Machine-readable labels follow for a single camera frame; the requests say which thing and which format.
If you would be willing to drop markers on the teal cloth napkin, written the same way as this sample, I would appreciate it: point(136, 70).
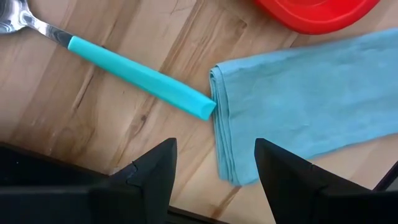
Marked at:
point(304, 102)

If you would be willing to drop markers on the black aluminium table frame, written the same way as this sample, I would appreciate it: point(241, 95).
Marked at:
point(37, 168)

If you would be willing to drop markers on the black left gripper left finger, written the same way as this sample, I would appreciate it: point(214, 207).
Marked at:
point(149, 193)

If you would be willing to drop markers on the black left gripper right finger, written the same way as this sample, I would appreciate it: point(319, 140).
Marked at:
point(298, 193)

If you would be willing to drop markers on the red plastic tray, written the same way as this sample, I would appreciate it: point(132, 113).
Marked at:
point(314, 15)

